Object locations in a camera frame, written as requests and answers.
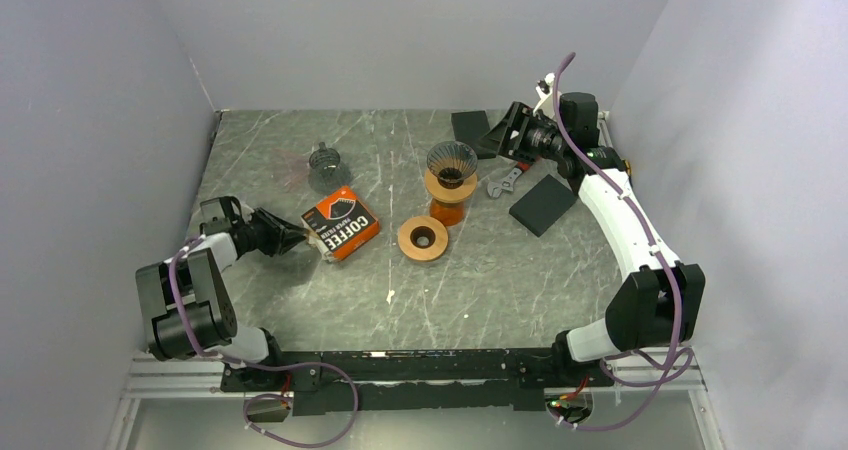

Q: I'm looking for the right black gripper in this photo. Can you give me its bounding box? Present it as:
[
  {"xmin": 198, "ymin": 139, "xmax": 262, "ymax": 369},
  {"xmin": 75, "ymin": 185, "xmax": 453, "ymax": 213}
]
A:
[{"xmin": 475, "ymin": 101, "xmax": 569, "ymax": 166}]

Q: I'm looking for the wooden ring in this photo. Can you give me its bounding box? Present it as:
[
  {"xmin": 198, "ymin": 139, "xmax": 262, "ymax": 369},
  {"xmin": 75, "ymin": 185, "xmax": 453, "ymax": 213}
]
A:
[
  {"xmin": 424, "ymin": 171, "xmax": 480, "ymax": 206},
  {"xmin": 398, "ymin": 215, "xmax": 450, "ymax": 263}
]

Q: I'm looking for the clear glass dripper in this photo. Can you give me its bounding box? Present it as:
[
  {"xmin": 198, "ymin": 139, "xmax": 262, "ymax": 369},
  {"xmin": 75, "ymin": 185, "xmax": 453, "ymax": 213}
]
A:
[{"xmin": 427, "ymin": 140, "xmax": 478, "ymax": 189}]

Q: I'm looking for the orange coffee filter box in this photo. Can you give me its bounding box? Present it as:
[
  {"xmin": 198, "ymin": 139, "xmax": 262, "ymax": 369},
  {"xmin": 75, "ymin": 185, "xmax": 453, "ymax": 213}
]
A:
[{"xmin": 301, "ymin": 185, "xmax": 381, "ymax": 262}]

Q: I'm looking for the orange glass carafe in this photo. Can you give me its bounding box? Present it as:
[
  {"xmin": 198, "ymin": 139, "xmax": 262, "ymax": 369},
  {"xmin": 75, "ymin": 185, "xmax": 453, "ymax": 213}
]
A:
[{"xmin": 429, "ymin": 199, "xmax": 465, "ymax": 227}]

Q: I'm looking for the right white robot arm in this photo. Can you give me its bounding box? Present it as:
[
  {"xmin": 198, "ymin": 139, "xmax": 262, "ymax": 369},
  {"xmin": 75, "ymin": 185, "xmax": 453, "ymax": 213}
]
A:
[{"xmin": 479, "ymin": 92, "xmax": 706, "ymax": 385}]

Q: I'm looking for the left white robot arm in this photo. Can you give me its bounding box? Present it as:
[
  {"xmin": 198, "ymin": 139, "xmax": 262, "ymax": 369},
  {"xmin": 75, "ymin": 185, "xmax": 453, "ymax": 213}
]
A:
[{"xmin": 135, "ymin": 196, "xmax": 308, "ymax": 390}]

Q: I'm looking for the grey glass dripper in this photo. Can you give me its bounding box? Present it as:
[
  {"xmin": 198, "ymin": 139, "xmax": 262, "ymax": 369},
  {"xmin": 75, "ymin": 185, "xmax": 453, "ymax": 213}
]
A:
[{"xmin": 308, "ymin": 142, "xmax": 353, "ymax": 195}]

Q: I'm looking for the black block far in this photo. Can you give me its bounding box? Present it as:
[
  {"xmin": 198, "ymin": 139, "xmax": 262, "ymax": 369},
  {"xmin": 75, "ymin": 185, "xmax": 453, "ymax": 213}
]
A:
[{"xmin": 450, "ymin": 110, "xmax": 491, "ymax": 146}]

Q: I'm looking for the black block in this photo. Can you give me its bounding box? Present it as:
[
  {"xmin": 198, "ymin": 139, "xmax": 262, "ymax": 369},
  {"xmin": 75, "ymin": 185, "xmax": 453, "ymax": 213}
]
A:
[
  {"xmin": 450, "ymin": 110, "xmax": 491, "ymax": 146},
  {"xmin": 509, "ymin": 175, "xmax": 578, "ymax": 237}
]

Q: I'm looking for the black block near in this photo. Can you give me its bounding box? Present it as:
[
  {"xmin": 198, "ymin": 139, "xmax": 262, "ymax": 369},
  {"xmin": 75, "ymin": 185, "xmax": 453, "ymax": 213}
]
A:
[{"xmin": 509, "ymin": 175, "xmax": 578, "ymax": 237}]

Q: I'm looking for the red handled adjustable wrench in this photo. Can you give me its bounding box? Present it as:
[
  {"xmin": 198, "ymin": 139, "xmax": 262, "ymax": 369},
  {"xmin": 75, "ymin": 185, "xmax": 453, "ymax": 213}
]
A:
[{"xmin": 487, "ymin": 163, "xmax": 531, "ymax": 199}]

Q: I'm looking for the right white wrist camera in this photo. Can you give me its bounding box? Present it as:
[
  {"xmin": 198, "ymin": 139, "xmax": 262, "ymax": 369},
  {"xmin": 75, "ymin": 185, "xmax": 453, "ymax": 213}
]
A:
[{"xmin": 533, "ymin": 73, "xmax": 555, "ymax": 117}]

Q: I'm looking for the black base frame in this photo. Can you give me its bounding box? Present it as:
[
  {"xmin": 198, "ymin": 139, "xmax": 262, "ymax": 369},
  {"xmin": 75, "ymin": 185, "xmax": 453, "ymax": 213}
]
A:
[{"xmin": 220, "ymin": 347, "xmax": 613, "ymax": 416}]

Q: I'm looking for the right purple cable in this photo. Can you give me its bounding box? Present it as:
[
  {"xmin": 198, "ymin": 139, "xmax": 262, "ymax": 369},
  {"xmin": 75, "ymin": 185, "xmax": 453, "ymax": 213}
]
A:
[{"xmin": 546, "ymin": 52, "xmax": 696, "ymax": 434}]

